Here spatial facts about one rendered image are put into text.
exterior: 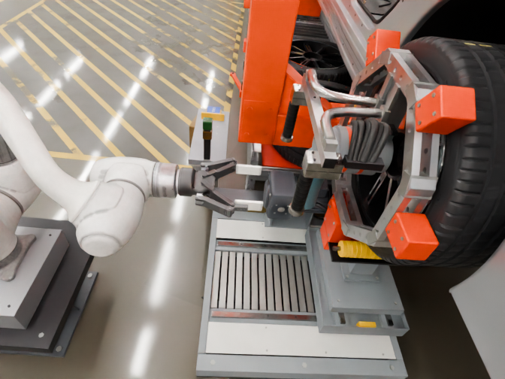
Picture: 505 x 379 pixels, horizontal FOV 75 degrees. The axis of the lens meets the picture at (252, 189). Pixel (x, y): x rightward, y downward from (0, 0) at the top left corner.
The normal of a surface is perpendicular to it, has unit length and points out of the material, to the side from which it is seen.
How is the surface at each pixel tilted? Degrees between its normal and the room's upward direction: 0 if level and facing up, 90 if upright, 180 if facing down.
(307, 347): 0
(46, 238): 1
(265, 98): 90
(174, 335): 0
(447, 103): 35
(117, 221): 45
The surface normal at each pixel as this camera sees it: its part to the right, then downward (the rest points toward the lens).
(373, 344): 0.11, -0.70
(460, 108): 0.09, -0.17
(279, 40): 0.00, 0.71
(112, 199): 0.55, -0.62
